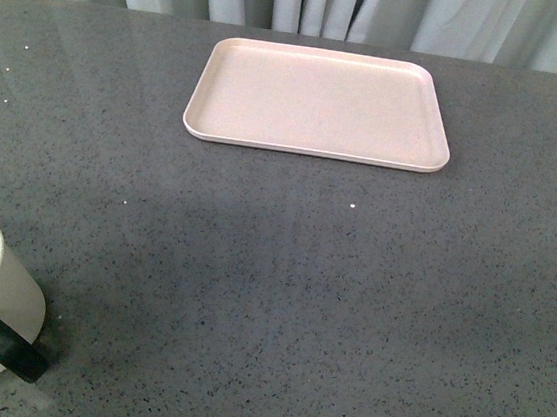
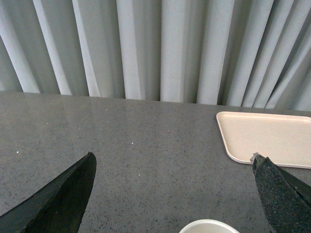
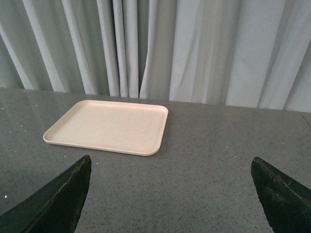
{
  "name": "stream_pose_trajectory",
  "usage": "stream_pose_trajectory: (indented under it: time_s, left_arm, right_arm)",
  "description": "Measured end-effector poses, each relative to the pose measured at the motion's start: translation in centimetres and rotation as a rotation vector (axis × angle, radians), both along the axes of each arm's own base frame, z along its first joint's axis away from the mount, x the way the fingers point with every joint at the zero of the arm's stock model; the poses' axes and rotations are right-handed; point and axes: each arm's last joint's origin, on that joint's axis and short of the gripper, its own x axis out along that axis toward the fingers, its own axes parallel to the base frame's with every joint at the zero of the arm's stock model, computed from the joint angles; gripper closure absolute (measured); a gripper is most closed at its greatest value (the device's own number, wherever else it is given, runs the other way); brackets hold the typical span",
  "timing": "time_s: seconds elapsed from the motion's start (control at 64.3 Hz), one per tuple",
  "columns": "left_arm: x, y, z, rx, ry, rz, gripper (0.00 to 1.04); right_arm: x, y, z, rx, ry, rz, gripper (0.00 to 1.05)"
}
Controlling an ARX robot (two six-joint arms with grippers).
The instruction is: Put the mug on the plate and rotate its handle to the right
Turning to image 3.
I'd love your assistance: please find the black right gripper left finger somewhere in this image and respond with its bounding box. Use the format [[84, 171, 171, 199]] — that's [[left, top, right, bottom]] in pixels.
[[0, 155, 91, 233]]

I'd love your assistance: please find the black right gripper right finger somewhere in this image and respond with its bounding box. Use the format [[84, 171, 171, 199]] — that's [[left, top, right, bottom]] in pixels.
[[251, 157, 311, 233]]

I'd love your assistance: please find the cream rectangular tray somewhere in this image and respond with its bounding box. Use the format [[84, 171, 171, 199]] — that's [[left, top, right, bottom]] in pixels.
[[43, 100, 169, 156]]

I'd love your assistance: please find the pale grey curtain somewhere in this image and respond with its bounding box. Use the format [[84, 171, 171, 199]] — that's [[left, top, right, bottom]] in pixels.
[[0, 0, 311, 112]]

